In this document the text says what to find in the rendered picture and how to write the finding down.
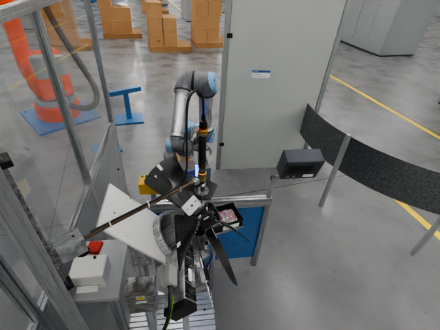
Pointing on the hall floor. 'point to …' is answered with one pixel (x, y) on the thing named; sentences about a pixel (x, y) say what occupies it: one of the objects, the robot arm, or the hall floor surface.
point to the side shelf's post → (118, 315)
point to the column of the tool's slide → (36, 255)
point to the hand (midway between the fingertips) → (202, 161)
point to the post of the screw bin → (211, 268)
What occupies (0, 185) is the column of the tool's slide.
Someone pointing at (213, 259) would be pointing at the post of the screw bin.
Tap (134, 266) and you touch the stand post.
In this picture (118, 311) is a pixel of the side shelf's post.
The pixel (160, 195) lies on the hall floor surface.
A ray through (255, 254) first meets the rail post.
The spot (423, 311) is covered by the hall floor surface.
